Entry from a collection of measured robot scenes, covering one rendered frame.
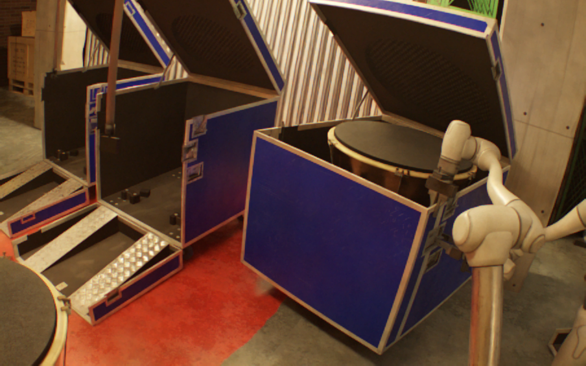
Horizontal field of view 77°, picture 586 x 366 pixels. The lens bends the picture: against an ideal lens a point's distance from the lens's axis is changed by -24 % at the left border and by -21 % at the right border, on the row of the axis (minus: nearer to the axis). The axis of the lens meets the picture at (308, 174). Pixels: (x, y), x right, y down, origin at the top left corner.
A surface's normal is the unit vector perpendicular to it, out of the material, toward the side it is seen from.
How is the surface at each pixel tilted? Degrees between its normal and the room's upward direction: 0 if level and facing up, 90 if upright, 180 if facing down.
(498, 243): 62
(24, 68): 90
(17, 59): 90
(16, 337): 0
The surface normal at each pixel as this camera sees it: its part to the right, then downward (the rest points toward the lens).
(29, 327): 0.15, -0.92
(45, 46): -0.39, 0.28
